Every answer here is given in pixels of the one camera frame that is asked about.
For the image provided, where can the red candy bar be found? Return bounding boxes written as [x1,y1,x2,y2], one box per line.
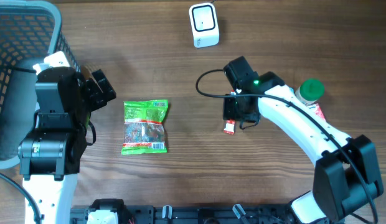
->
[223,89,237,135]

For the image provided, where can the green snack bag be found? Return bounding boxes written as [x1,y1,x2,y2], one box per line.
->
[124,100,168,123]

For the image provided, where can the clear gummy candy bag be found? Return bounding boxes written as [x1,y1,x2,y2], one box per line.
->
[121,120,167,156]

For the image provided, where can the green lid jar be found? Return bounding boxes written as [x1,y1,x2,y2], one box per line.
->
[295,79,324,106]

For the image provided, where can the red Kleenex tissue pack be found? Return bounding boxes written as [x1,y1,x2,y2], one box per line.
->
[307,103,326,121]

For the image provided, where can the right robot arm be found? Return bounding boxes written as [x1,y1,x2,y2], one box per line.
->
[223,57,384,223]

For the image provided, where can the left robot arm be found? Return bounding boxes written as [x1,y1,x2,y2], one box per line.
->
[18,67,116,223]

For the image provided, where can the white barcode scanner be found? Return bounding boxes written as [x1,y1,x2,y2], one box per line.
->
[189,2,220,49]

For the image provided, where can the grey plastic mesh basket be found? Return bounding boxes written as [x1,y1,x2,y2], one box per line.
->
[0,1,80,169]

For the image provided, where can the black right camera cable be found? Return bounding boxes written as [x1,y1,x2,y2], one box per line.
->
[195,68,379,224]

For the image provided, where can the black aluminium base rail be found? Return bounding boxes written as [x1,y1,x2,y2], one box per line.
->
[69,199,301,224]

